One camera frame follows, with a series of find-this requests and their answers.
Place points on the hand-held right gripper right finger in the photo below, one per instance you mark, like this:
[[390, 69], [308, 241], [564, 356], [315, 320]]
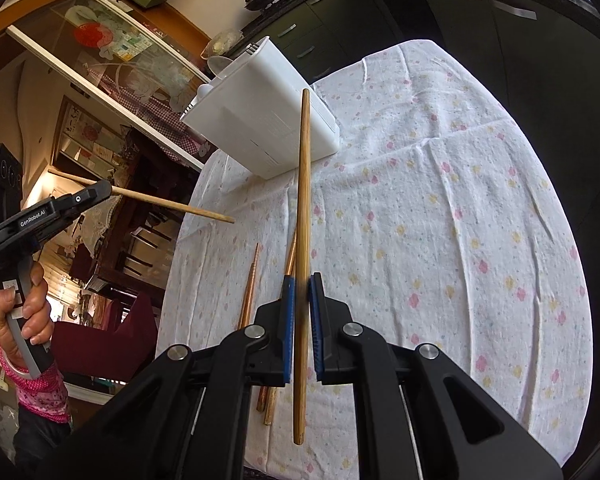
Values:
[[316, 330]]

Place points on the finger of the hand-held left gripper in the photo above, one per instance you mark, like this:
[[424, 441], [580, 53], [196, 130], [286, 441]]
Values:
[[87, 197]]

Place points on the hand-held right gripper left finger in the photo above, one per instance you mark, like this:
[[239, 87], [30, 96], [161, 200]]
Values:
[[288, 330]]

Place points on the bamboo chopstick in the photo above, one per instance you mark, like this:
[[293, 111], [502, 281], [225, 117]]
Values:
[[302, 185], [180, 206]]

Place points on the white plastic utensil holder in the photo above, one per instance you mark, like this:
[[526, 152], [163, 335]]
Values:
[[250, 120]]

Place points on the person's left forearm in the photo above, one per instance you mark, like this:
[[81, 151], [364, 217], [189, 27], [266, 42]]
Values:
[[40, 395]]

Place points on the person's left hand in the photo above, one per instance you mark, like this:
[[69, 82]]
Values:
[[36, 320]]

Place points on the dark wooden dining chair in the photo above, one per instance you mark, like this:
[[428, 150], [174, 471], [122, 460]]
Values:
[[145, 185]]

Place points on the wooden framed glass cabinet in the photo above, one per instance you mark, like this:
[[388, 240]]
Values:
[[87, 135]]

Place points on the red checked apron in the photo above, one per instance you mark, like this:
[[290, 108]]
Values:
[[155, 110]]

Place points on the sliding glass door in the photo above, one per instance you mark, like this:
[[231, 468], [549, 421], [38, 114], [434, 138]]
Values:
[[105, 60]]

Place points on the maroon cushioned seat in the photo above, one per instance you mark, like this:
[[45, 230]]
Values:
[[105, 345]]

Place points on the white floral tablecloth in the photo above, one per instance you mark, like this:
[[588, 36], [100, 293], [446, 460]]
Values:
[[430, 210]]

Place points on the white plastic bag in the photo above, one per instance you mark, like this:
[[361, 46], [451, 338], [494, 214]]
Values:
[[222, 42]]

